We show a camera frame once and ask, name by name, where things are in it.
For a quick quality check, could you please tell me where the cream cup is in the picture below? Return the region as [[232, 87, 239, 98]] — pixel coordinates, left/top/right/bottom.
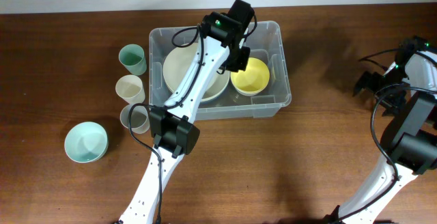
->
[[115, 74, 145, 104]]

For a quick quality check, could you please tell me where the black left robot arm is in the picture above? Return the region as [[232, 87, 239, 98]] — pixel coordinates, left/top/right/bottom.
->
[[118, 10, 257, 224]]

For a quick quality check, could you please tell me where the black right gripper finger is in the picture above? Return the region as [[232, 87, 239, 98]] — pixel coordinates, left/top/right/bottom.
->
[[353, 71, 383, 96], [373, 89, 406, 117]]

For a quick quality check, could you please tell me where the yellow bowl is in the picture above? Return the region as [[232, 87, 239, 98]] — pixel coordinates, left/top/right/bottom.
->
[[230, 57, 270, 92]]

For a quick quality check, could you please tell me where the grey translucent cup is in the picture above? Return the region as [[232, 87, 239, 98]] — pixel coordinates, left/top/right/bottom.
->
[[119, 104, 150, 134]]

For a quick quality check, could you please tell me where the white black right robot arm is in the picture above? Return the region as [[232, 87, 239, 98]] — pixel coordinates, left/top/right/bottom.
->
[[323, 36, 436, 223]]

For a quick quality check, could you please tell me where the clear plastic storage bin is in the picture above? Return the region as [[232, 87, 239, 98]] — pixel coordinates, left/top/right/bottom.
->
[[148, 20, 292, 120]]

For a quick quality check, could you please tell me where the mint green bowl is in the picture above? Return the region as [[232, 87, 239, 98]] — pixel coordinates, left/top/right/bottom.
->
[[64, 122, 109, 163]]

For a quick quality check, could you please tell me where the white bowl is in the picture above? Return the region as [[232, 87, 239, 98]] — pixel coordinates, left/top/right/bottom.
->
[[236, 89, 263, 97]]

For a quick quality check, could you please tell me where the beige bowl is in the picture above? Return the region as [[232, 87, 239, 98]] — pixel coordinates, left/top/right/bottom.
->
[[201, 76, 229, 102], [163, 43, 230, 92]]

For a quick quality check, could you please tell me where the mint green cup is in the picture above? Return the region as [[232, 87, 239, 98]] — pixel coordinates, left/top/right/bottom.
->
[[118, 44, 147, 76]]

